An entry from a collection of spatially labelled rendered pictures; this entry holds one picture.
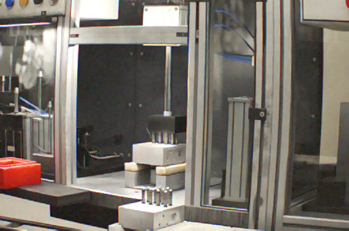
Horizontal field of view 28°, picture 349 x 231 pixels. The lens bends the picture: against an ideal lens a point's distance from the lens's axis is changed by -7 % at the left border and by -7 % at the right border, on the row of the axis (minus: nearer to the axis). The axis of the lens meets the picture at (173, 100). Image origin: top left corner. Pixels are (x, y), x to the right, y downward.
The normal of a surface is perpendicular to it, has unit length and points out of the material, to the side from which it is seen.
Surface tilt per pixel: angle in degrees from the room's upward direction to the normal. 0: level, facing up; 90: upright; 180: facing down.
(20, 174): 90
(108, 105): 90
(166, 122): 90
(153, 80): 90
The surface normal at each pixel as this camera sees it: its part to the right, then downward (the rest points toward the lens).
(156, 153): -0.53, 0.03
